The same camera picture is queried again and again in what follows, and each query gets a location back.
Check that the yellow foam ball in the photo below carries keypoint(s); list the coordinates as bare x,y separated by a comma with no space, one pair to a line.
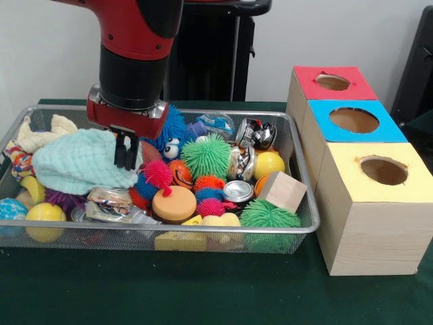
45,213

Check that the purple spiky rubber ball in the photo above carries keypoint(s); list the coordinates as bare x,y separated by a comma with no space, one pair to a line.
64,199

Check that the dark green table cloth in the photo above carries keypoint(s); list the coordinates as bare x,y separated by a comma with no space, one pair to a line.
203,291

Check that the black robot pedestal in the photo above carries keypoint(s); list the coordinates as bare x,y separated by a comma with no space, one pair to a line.
209,50

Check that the wooden box with three holes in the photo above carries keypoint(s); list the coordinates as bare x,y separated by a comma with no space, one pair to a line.
372,237

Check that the light blue patterned ball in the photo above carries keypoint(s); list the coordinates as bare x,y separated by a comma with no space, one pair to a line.
11,208

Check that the white cloth with colourful spots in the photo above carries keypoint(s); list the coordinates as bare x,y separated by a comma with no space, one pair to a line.
18,160

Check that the blue spiky toy with eyes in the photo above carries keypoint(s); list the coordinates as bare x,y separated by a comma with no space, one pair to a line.
174,122

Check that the cream waffle cloth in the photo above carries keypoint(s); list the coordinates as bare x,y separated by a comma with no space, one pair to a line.
37,139

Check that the mint green waffle cloth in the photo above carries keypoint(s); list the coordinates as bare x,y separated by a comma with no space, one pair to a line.
78,162

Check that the green spiky rubber ball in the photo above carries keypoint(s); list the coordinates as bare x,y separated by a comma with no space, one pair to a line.
270,216
206,155

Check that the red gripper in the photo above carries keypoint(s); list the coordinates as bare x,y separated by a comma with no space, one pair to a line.
128,120

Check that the plain wooden cube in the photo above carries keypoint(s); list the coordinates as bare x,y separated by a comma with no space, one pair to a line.
282,191

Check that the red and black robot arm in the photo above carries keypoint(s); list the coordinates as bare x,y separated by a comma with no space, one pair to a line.
135,67

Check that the shallow metal mesh bin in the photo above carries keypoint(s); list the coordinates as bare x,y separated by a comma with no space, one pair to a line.
118,241

